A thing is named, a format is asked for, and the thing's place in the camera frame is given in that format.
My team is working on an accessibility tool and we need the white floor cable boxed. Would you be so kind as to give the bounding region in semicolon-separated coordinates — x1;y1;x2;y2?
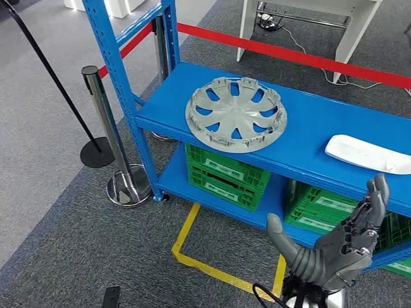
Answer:
280;25;411;92

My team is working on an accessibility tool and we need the green plastic crate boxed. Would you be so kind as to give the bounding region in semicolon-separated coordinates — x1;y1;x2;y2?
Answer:
284;178;411;279
185;143;272;214

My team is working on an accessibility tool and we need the black power strip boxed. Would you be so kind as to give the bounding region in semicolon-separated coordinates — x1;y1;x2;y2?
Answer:
256;10;283;31

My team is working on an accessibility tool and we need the white block with light strip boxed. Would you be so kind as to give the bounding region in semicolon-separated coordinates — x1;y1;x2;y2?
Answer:
63;0;147;19

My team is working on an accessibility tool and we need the blue metal shelf rack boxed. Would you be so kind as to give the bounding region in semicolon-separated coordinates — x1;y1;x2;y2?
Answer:
82;0;411;273

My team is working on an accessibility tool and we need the black robot foot plate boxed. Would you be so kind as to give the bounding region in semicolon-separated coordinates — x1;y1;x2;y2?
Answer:
102;286;122;308

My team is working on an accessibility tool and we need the red barrier belt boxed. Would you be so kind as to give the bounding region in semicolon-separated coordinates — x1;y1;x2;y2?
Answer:
97;22;153;80
177;22;411;90

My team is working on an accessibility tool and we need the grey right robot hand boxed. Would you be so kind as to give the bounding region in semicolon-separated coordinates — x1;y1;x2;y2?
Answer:
266;173;390;293

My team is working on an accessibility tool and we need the white plastic car part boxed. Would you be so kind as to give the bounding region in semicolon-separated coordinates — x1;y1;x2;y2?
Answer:
325;134;411;176

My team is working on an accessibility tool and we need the white desk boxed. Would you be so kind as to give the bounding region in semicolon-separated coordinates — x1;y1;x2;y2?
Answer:
236;0;383;84

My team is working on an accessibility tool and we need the grey plastic hubcap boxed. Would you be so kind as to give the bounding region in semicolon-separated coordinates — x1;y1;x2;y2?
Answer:
185;76;288;154

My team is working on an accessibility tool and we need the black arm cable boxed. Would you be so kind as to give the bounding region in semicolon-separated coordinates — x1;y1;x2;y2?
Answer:
252;282;290;308

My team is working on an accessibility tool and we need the black stanchion post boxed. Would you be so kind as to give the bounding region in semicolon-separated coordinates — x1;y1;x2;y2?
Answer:
0;0;116;169

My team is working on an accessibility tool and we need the chrome stanchion post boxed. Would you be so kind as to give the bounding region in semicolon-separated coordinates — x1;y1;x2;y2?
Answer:
81;65;152;209
151;15;178;142

